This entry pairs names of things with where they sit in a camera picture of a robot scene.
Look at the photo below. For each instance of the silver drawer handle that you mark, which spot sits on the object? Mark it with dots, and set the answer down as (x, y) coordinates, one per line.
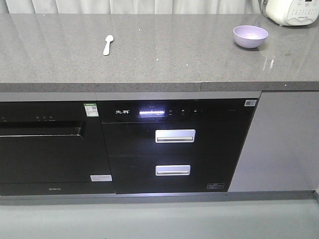
(172, 170)
(175, 136)

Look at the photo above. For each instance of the grey cabinet door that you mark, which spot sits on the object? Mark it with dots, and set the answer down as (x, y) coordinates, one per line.
(281, 151)

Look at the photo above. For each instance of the lower silver drawer handle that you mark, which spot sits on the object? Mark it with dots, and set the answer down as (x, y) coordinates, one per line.
(172, 170)

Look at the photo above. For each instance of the black built-in dishwasher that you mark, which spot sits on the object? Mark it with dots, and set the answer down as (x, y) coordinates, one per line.
(51, 148)

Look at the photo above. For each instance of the white dishwasher label sticker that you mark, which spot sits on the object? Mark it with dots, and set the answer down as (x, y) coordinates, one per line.
(101, 178)

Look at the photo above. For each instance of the lilac plastic bowl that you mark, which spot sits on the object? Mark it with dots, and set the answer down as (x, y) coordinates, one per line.
(248, 36)

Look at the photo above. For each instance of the white QR code sticker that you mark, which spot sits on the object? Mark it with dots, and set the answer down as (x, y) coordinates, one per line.
(250, 103)

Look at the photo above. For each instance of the black disinfection cabinet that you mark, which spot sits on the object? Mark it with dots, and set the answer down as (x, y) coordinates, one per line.
(129, 131)

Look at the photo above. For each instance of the green energy label sticker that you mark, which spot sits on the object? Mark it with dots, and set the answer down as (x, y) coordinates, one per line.
(91, 109)

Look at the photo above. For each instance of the white curtain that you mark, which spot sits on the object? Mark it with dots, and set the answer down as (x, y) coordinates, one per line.
(132, 6)

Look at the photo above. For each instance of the white soy milk blender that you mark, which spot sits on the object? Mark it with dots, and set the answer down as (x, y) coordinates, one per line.
(291, 12)

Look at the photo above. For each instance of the pale green plastic spoon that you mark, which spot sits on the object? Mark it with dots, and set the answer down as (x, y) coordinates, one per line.
(108, 40)

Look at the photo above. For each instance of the upper silver drawer handle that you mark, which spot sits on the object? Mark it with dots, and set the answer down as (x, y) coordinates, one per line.
(175, 136)

